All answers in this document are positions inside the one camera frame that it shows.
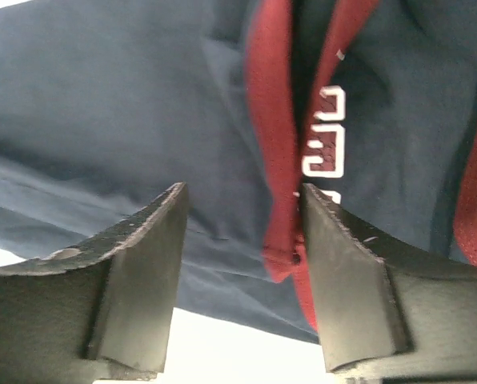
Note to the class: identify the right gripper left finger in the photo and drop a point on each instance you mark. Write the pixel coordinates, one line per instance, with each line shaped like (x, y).
(100, 309)

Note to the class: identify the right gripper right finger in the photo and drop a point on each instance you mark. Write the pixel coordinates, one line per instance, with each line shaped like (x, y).
(386, 310)

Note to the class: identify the navy tank top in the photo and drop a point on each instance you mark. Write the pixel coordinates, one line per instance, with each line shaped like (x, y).
(104, 104)

